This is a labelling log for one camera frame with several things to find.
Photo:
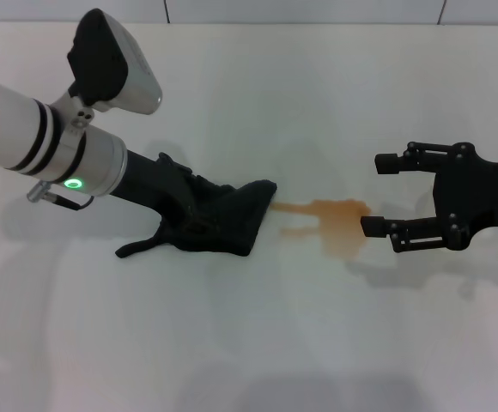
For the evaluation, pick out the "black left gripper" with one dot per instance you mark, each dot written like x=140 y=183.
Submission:
x=150 y=184

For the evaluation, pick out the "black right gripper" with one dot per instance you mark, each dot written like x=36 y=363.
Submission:
x=481 y=193

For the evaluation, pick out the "dark blue rag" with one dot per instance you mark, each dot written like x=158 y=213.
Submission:
x=236 y=219

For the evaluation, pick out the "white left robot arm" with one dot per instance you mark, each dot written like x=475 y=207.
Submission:
x=17 y=124

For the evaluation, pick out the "brown liquid stain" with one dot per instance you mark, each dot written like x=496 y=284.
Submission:
x=339 y=219

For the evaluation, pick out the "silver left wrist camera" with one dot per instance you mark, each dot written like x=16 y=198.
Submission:
x=116 y=64

